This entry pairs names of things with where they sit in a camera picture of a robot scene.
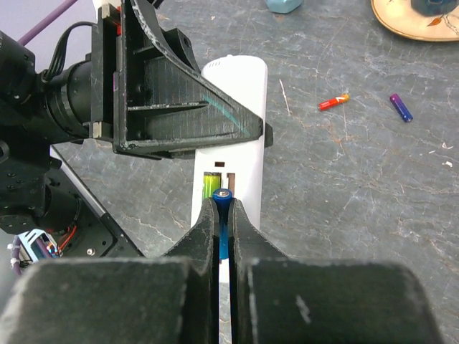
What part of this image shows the red battery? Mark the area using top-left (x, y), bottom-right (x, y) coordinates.
top-left (318, 94), bottom-right (350, 111)

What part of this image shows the light blue mug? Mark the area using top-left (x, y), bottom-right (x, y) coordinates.
top-left (265, 0), bottom-right (303, 14)

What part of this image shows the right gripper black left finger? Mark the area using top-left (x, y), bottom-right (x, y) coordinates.
top-left (1, 199), bottom-right (219, 343)

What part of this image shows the dark blue mug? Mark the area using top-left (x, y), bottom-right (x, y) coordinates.
top-left (410, 0), bottom-right (458, 16)

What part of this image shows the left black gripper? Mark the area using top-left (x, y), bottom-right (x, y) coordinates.
top-left (89, 1), bottom-right (273, 158)

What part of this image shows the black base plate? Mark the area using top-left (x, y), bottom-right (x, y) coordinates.
top-left (46, 148), bottom-right (143, 258)

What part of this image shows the beige floral plate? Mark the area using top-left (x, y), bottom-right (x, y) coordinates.
top-left (370, 0), bottom-right (458, 42)

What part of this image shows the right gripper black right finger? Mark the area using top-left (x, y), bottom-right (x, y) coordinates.
top-left (228, 200), bottom-right (443, 343)

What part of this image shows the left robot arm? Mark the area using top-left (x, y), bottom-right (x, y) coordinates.
top-left (1, 1), bottom-right (273, 234)

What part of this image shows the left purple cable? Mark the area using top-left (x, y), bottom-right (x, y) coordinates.
top-left (17, 0), bottom-right (78, 46)

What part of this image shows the white remote control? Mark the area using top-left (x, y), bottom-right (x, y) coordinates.
top-left (189, 54), bottom-right (270, 344)

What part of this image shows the grey cable duct rail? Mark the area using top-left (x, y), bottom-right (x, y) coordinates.
top-left (8, 229), bottom-right (62, 269)

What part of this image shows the green battery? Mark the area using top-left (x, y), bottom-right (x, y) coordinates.
top-left (202, 172), bottom-right (222, 199)

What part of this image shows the purple battery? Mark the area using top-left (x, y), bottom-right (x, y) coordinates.
top-left (389, 93), bottom-right (413, 123)

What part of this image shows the blue battery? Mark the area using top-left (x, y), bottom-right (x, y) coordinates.
top-left (212, 188), bottom-right (233, 261)

